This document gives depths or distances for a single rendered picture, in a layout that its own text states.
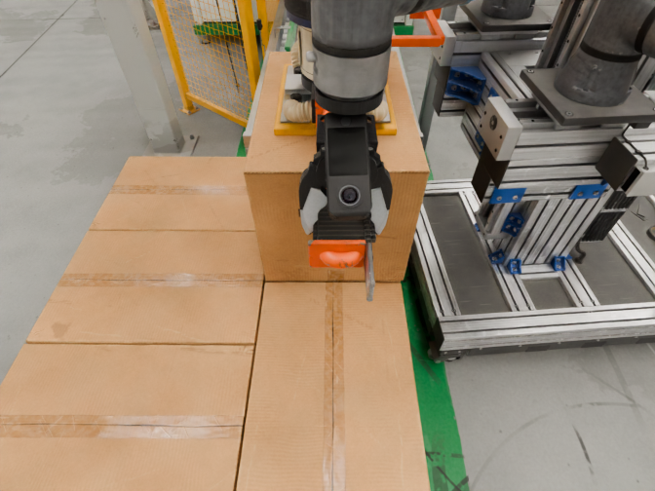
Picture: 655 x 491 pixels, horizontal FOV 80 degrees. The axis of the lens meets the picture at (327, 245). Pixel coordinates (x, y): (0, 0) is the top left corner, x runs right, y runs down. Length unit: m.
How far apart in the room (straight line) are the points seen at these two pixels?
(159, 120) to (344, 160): 2.19
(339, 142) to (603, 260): 1.67
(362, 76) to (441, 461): 1.35
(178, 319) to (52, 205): 1.61
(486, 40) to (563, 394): 1.28
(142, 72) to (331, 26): 2.10
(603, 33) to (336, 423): 0.97
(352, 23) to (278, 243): 0.72
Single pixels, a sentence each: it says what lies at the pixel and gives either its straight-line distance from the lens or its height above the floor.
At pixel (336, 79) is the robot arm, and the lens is 0.39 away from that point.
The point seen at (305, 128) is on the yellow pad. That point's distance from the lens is 0.95.
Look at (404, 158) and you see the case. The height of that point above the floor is 0.94.
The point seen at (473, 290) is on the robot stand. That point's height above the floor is 0.21.
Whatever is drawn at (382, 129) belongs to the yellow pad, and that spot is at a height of 0.96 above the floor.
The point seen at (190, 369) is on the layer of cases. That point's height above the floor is 0.54.
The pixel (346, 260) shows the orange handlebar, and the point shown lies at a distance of 0.50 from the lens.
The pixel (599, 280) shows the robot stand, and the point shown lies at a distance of 1.90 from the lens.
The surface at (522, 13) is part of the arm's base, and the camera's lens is 1.45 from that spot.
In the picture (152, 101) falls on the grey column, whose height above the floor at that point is 0.36.
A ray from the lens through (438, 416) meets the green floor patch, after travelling 1.59.
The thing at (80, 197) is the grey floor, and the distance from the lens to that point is 2.60.
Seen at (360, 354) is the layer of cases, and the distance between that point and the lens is 1.03.
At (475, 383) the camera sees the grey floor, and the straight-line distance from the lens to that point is 1.68.
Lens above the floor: 1.47
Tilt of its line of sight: 49 degrees down
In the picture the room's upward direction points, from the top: straight up
